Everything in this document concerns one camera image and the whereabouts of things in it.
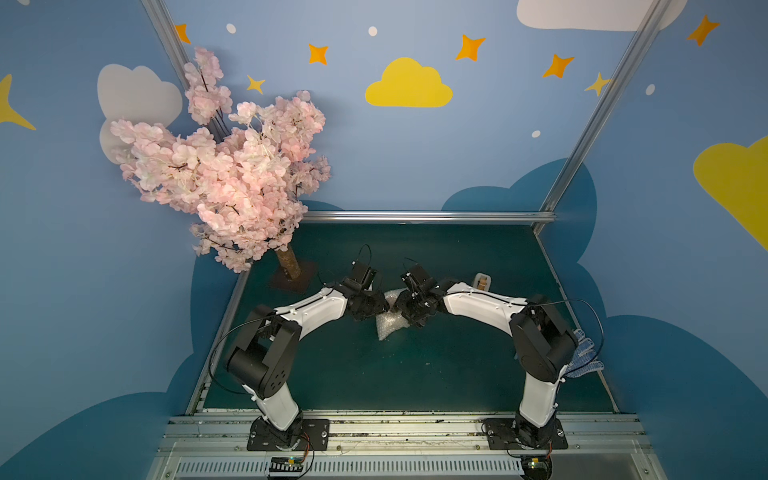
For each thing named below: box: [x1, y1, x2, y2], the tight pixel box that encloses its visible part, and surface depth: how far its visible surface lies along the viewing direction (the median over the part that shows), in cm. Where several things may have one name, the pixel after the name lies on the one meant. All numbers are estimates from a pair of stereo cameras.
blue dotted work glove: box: [565, 329, 604, 377], surface depth 91 cm
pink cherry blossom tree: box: [110, 48, 331, 281], surface depth 62 cm
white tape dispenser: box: [473, 272, 491, 291], surface depth 103 cm
